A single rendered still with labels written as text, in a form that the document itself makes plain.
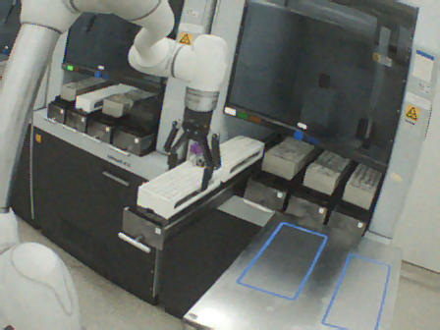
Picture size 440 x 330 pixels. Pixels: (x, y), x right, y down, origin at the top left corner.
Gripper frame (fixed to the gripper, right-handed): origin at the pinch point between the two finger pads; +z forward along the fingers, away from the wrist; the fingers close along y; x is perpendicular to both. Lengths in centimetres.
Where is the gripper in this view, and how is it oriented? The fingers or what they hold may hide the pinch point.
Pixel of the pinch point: (188, 177)
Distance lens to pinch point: 140.3
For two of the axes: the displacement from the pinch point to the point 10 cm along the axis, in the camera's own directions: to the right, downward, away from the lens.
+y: 8.7, 3.2, -3.7
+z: -1.7, 9.1, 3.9
